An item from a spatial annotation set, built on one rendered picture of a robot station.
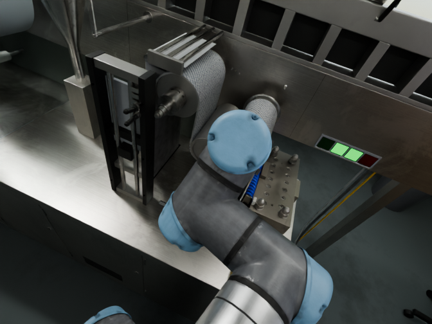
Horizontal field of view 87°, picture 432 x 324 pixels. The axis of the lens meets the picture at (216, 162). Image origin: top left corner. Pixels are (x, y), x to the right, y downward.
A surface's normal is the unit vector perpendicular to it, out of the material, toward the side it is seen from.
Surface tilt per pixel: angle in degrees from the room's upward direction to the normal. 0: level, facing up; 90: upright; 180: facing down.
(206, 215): 41
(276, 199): 0
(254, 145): 47
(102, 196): 0
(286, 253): 3
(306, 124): 90
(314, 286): 12
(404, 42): 90
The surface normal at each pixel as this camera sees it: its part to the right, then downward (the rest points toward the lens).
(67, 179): 0.21, -0.67
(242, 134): -0.16, -0.02
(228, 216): 0.04, -0.51
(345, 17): -0.35, 0.63
